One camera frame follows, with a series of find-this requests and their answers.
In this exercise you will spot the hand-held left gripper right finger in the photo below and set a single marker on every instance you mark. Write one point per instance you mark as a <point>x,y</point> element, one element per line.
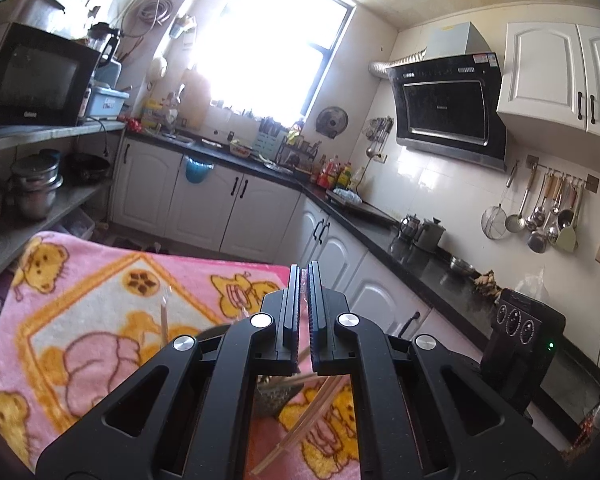
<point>314,320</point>

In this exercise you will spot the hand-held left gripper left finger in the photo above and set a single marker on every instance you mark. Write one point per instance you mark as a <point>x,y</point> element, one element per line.
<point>294,320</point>

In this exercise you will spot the pile of chopsticks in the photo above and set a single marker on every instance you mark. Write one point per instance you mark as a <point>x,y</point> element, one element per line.
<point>314,412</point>

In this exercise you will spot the clear plastic bag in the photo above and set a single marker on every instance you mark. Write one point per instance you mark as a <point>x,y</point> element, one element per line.
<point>532,285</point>

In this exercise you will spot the ginger root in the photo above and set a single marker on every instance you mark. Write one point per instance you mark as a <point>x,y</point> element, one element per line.
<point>487,282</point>

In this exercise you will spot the steel bowl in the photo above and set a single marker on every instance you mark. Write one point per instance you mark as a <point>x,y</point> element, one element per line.
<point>462,265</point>

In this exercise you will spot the steel serving spoon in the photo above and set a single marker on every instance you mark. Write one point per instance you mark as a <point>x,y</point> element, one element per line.
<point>536,242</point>

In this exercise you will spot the white base cabinets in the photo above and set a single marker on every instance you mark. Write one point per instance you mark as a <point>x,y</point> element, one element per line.
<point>260,210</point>

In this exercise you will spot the black kitchen countertop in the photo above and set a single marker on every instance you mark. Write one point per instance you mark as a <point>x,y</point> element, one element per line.
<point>430,270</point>

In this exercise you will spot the black cutting board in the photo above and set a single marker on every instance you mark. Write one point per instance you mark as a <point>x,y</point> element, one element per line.
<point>365,210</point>

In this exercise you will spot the green spatula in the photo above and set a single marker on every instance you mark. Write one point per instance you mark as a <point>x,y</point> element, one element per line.
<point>566,237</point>

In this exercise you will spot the steel ladle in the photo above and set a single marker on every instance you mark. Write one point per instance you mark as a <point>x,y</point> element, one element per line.
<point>515,222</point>

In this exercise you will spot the steel teapot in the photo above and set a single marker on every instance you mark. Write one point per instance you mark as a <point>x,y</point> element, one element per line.
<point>409,227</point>

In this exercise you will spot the grey green kettle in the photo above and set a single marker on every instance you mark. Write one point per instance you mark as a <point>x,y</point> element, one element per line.
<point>429,236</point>

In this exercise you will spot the row of sauce bottles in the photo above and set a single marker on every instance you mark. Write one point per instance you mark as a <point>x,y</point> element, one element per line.
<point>337,175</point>

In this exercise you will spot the blue hanging bin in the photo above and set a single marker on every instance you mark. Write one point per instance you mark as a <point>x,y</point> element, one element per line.
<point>199,170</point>

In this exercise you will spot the knife block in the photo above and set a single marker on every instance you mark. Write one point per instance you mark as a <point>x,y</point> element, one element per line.
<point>269,140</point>

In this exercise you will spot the pink printed blanket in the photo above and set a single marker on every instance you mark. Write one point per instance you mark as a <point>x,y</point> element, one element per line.
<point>80,310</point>

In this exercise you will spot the clear plastic storage box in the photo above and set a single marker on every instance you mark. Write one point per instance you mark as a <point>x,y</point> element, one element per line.
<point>79,224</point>

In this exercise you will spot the black range hood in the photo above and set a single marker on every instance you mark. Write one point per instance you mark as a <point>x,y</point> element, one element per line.
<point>445,105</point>

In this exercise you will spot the black wok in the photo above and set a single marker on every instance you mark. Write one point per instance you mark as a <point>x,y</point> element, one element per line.
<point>90,167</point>

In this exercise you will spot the red vegetables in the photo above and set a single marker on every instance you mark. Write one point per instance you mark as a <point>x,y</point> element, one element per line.
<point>129,124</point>

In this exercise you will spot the steel cooking pot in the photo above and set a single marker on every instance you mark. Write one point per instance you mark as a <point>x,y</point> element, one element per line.
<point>37,202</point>
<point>35,170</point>

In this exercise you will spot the kitchen window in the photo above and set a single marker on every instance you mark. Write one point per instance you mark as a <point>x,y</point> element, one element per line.
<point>270,35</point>

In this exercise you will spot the blue dish rack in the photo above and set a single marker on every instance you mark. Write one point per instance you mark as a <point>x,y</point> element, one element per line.
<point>107,101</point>

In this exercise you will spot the grey shelving unit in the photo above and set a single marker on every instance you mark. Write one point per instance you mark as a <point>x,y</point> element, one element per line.
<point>40,135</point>

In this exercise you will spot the black blender jug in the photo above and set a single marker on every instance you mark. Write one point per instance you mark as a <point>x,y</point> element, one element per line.
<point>105,42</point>

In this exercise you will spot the black microwave oven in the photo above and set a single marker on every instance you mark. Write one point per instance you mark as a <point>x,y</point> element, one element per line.
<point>35,80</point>

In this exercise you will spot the wall utensil rail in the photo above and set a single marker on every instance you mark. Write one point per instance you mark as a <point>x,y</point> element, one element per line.
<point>590,182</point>

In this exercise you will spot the round wall fan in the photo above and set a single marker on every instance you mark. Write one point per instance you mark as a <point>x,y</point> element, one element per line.
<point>331,121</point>

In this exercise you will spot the white wall cabinet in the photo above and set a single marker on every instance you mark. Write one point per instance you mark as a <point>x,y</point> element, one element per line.
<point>555,75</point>

